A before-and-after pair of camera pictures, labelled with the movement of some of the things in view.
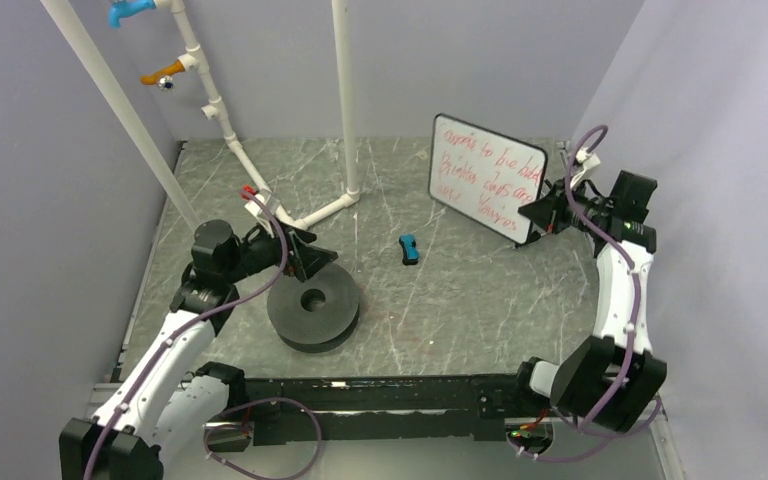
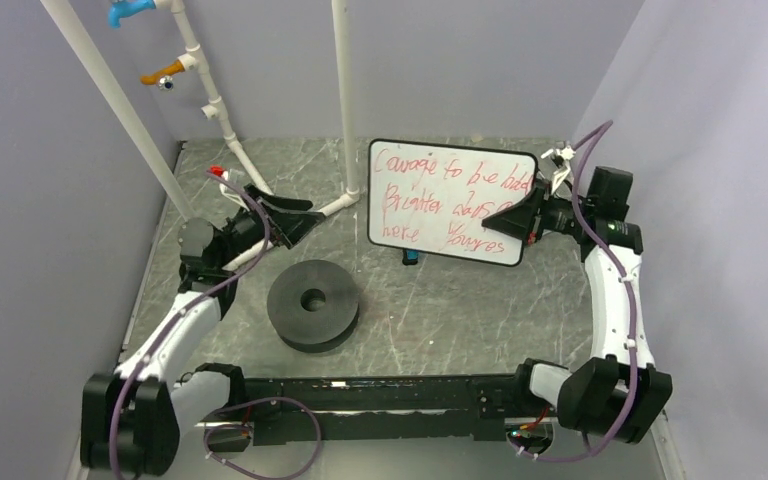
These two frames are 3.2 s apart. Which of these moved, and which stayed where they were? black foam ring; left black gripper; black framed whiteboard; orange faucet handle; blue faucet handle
Moved: left black gripper; black framed whiteboard
Stayed: blue faucet handle; black foam ring; orange faucet handle
